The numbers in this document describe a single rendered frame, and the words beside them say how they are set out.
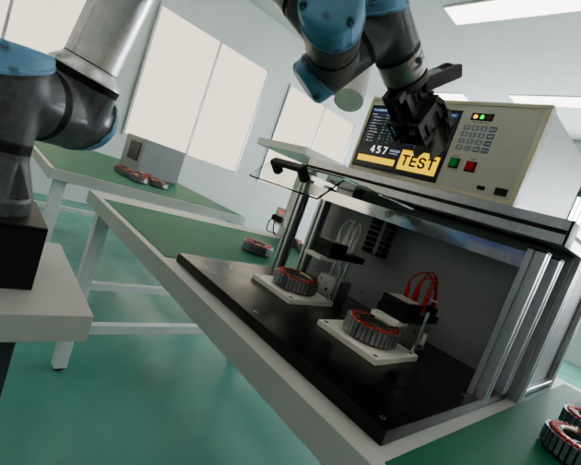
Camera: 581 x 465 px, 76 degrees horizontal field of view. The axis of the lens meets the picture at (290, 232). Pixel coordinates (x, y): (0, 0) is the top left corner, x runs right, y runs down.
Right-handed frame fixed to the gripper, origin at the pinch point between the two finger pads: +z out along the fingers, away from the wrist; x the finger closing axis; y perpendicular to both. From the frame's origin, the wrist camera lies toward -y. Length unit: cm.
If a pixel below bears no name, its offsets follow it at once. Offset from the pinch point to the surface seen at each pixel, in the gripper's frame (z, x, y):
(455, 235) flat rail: 9.9, 7.9, 12.7
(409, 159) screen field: 7.0, -11.0, -1.6
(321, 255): 11.1, -19.0, 28.7
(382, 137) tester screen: 5.2, -21.3, -5.5
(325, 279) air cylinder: 21.5, -22.0, 31.5
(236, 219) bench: 76, -153, 16
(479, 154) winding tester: 5.6, 4.6, -4.8
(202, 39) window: 65, -468, -176
